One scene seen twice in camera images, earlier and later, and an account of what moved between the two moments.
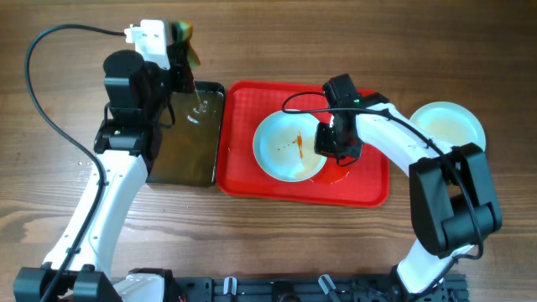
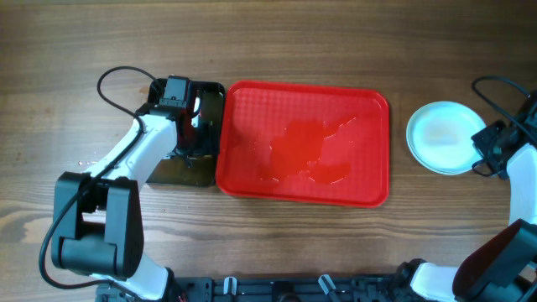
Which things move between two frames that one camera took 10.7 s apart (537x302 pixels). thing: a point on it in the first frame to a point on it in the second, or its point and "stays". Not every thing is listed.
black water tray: (190, 149) stays
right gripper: (323, 146) to (481, 142)
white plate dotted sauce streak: (284, 147) to (439, 137)
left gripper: (179, 66) to (211, 139)
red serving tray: (242, 105) stays
